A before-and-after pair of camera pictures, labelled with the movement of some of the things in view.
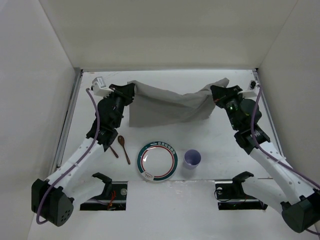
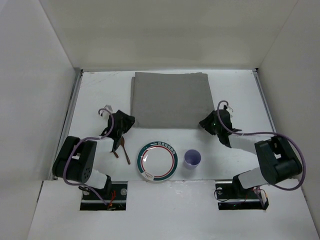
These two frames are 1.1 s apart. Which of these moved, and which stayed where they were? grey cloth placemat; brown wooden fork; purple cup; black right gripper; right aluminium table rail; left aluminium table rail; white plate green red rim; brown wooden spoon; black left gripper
Moved: grey cloth placemat; black left gripper; black right gripper
Stayed: right aluminium table rail; brown wooden spoon; brown wooden fork; purple cup; left aluminium table rail; white plate green red rim
